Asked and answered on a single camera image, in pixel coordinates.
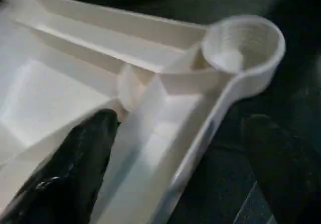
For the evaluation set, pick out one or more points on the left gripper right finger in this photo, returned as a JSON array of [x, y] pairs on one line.
[[283, 163]]

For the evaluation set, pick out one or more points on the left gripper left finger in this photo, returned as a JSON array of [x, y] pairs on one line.
[[67, 171]]

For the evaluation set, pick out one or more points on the white plastic table top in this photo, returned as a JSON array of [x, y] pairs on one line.
[[75, 83]]

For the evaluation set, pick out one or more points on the black mat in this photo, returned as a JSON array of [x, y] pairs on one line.
[[288, 96]]

